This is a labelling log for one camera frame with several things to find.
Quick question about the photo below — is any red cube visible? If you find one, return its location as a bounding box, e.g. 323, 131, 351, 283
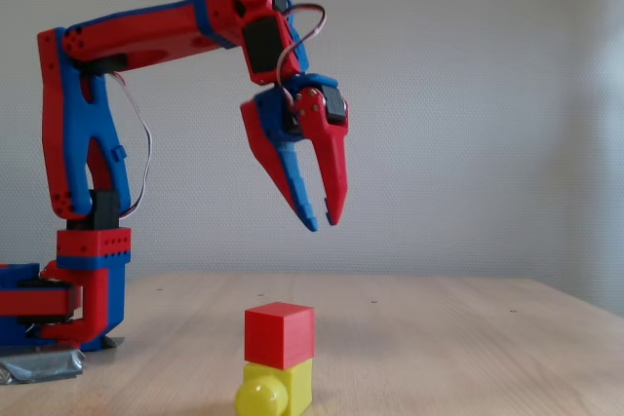
243, 301, 317, 371

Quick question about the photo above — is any red blue robot base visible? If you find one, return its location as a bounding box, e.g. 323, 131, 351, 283
0, 262, 85, 354

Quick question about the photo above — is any yellow cube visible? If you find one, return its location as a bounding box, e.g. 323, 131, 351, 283
233, 357, 315, 416

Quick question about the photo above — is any thin arm servo cable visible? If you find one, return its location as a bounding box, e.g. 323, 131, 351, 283
110, 70, 154, 220

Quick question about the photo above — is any grey duct tape piece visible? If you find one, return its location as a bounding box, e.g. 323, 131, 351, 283
0, 342, 86, 386

